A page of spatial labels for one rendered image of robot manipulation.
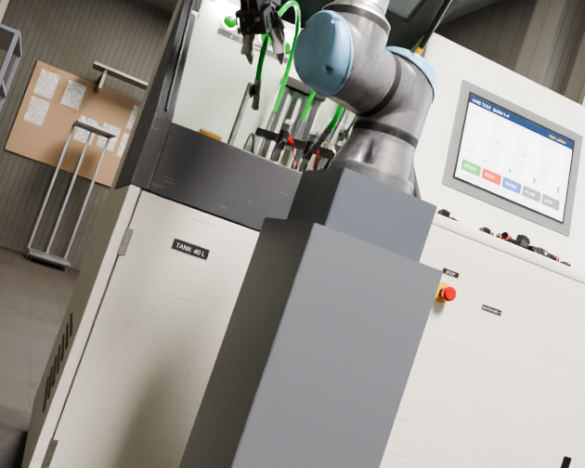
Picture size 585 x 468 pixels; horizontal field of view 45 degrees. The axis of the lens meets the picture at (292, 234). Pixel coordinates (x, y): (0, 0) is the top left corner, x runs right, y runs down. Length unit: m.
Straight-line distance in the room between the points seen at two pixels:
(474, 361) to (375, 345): 0.77
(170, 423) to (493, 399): 0.82
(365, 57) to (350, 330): 0.42
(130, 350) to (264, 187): 0.47
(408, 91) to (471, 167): 0.97
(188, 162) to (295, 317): 0.62
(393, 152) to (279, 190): 0.50
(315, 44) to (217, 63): 1.06
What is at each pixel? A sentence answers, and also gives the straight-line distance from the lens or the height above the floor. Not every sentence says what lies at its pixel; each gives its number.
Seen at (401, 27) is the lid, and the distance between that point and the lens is 2.24.
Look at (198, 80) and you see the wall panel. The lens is 2.14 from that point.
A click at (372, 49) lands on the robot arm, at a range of 1.13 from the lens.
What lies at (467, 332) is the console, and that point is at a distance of 1.84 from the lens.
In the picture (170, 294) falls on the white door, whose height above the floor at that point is 0.59.
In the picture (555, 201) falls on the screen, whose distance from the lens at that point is 2.30.
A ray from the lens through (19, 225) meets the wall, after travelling 8.74.
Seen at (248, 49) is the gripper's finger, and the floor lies 1.20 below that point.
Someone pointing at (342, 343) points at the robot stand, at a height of 0.64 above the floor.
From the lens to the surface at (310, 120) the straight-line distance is 2.18.
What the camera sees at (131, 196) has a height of 0.77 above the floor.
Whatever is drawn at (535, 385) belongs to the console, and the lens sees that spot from 1.98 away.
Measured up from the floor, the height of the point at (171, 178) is 0.83.
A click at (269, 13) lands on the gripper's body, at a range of 1.71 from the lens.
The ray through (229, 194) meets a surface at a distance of 1.57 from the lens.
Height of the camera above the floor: 0.71
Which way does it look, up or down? 4 degrees up
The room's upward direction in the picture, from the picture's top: 19 degrees clockwise
